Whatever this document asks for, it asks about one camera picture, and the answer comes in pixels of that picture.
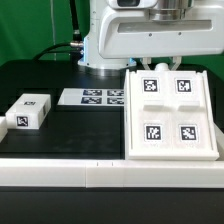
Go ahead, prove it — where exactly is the black thick cable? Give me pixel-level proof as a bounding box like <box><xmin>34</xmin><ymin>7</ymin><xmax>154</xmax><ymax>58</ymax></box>
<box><xmin>32</xmin><ymin>0</ymin><xmax>85</xmax><ymax>61</ymax></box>

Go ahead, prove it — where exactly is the white left fence rail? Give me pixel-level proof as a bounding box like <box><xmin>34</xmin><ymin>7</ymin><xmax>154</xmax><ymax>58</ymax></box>
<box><xmin>0</xmin><ymin>117</ymin><xmax>8</xmax><ymax>142</ymax></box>

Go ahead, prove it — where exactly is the white small door part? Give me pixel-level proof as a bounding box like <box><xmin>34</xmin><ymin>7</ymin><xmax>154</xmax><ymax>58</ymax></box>
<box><xmin>169</xmin><ymin>72</ymin><xmax>211</xmax><ymax>150</ymax></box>
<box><xmin>130</xmin><ymin>72</ymin><xmax>169</xmax><ymax>150</ymax></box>

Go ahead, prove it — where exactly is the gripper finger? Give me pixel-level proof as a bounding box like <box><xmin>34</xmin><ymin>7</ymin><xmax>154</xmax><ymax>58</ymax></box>
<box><xmin>169</xmin><ymin>56</ymin><xmax>182</xmax><ymax>71</ymax></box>
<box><xmin>141</xmin><ymin>57</ymin><xmax>152</xmax><ymax>70</ymax></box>

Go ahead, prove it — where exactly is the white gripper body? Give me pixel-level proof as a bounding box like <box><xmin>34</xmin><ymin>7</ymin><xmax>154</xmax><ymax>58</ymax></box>
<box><xmin>98</xmin><ymin>4</ymin><xmax>224</xmax><ymax>59</ymax></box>

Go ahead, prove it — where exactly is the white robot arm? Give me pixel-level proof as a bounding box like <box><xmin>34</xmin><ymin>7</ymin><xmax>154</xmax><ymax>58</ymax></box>
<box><xmin>79</xmin><ymin>0</ymin><xmax>224</xmax><ymax>74</ymax></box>

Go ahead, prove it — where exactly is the white fence rail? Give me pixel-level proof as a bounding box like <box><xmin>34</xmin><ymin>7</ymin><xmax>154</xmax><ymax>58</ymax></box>
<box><xmin>215</xmin><ymin>126</ymin><xmax>224</xmax><ymax>161</ymax></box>
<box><xmin>0</xmin><ymin>117</ymin><xmax>8</xmax><ymax>142</ymax></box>
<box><xmin>0</xmin><ymin>158</ymin><xmax>224</xmax><ymax>188</ymax></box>

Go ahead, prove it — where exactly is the white flat tagged top panel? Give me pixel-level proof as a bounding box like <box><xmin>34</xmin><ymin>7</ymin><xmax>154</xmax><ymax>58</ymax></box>
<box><xmin>58</xmin><ymin>88</ymin><xmax>124</xmax><ymax>106</ymax></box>

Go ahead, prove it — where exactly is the white right fence rail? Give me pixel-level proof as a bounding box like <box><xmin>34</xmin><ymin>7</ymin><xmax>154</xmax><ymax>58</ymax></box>
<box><xmin>215</xmin><ymin>126</ymin><xmax>224</xmax><ymax>161</ymax></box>

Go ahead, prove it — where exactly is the white cabinet body box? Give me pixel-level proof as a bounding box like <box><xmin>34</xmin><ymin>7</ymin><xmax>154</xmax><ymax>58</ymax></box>
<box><xmin>124</xmin><ymin>64</ymin><xmax>219</xmax><ymax>161</ymax></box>

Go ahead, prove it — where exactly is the thin white cable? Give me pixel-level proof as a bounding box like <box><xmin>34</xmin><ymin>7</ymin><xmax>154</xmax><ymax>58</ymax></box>
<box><xmin>49</xmin><ymin>0</ymin><xmax>56</xmax><ymax>61</ymax></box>

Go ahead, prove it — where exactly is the white front fence rail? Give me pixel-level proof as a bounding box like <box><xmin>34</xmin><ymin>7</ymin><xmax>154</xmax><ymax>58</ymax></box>
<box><xmin>0</xmin><ymin>158</ymin><xmax>224</xmax><ymax>188</ymax></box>

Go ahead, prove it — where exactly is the white tagged block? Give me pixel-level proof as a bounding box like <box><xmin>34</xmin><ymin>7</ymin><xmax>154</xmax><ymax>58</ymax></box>
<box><xmin>6</xmin><ymin>94</ymin><xmax>51</xmax><ymax>129</ymax></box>

